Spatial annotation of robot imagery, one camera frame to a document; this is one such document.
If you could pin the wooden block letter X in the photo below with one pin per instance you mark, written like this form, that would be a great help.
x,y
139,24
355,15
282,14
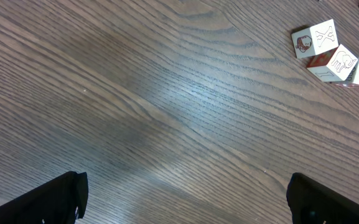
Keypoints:
x,y
315,40

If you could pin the wooden block elephant picture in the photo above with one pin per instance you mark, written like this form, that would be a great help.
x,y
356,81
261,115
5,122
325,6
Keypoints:
x,y
334,65

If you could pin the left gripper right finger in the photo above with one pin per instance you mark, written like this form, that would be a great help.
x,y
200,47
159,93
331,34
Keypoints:
x,y
311,202

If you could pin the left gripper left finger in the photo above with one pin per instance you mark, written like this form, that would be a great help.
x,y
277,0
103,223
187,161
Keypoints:
x,y
62,200

